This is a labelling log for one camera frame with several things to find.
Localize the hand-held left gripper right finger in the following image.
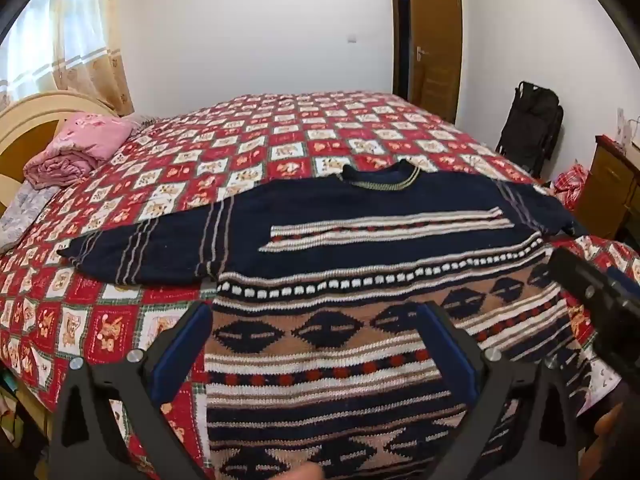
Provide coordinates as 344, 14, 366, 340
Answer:
412, 301, 583, 480

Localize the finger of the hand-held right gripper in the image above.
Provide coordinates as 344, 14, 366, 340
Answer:
546, 247, 640, 333

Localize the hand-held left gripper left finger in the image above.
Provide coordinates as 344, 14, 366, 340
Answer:
47, 302, 216, 480

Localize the navy patterned knit sweater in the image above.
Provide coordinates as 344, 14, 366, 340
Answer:
56, 159, 588, 480

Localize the person's right hand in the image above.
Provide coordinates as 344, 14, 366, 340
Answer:
594, 400, 627, 442

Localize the red checked cloth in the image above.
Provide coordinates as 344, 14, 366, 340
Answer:
552, 162, 591, 211

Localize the brown wooden cabinet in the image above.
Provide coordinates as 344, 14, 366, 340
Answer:
570, 135, 640, 241

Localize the black bag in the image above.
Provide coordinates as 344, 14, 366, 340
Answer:
495, 80, 565, 178

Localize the grey floral cloth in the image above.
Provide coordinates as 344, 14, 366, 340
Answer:
0, 180, 63, 253

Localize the pink folded blanket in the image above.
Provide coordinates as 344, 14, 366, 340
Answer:
23, 112, 135, 188

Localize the red printed quilt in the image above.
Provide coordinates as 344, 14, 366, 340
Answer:
0, 91, 640, 480

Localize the cream wooden headboard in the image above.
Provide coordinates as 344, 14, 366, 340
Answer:
0, 91, 118, 216

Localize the brown wooden door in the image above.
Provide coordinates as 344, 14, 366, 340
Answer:
390, 0, 463, 126

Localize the beige patterned curtain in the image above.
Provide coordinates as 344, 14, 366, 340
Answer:
0, 0, 136, 116

